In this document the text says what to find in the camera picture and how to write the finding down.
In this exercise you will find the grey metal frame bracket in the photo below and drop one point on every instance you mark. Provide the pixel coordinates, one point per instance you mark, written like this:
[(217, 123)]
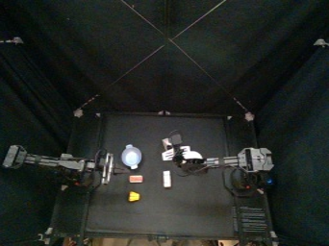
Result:
[(164, 112), (78, 112), (17, 40), (322, 42), (249, 116)]

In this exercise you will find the white text label sticker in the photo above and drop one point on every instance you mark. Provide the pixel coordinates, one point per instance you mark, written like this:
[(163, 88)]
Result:
[(253, 219)]

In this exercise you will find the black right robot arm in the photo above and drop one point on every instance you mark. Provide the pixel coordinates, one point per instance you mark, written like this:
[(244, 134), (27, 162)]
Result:
[(253, 158)]

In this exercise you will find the pink block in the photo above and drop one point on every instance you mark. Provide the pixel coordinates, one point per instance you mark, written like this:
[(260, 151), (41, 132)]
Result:
[(136, 179)]

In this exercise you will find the light grey bowl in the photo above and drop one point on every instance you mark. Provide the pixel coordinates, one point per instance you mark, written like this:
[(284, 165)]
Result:
[(132, 156)]

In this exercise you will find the white printed toy cleaver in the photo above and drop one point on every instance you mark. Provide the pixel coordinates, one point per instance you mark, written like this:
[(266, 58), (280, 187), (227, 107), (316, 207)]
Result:
[(168, 155)]

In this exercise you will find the white block with food print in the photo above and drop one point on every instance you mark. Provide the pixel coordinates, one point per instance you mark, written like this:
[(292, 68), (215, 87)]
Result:
[(168, 179)]

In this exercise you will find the small black and grey object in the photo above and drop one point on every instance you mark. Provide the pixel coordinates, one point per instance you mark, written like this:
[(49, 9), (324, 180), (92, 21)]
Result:
[(176, 139)]

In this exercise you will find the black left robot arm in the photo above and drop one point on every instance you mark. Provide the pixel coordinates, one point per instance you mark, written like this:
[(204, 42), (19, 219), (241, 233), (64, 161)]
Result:
[(48, 160)]

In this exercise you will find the yellow block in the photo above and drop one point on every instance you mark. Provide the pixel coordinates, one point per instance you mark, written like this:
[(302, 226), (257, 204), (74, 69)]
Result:
[(134, 196)]

